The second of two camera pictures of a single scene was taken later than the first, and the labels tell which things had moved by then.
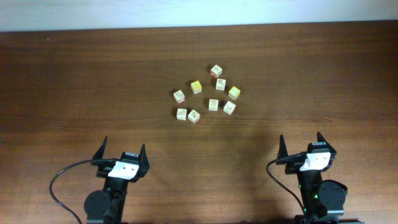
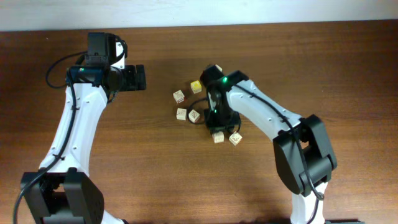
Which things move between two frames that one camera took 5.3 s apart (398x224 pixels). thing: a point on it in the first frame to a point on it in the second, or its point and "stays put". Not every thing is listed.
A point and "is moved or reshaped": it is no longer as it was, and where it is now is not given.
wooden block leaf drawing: [194, 116] stays put
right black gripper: [291, 168] to [222, 125]
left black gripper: [142, 165] to [132, 83]
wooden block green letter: [229, 107] is moved or reshaped
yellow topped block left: [196, 87] stays put
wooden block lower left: [181, 114] stays put
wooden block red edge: [179, 96] stays put
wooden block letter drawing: [213, 104] is moved or reshaped
